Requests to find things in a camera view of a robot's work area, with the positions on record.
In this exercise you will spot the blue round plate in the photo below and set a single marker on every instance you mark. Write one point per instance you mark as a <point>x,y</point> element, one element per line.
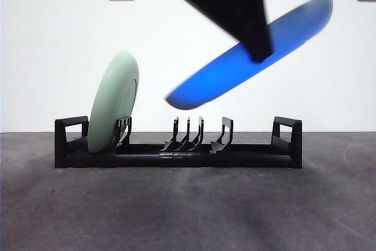
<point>217,80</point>

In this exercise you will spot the pale green round plate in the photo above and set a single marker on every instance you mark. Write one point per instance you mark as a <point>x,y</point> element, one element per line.
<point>113,98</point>

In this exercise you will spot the black plastic plate rack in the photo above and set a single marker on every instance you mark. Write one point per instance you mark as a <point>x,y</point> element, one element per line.
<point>249,158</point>

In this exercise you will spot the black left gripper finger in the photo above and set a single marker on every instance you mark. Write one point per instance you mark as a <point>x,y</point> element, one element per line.
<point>235,4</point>

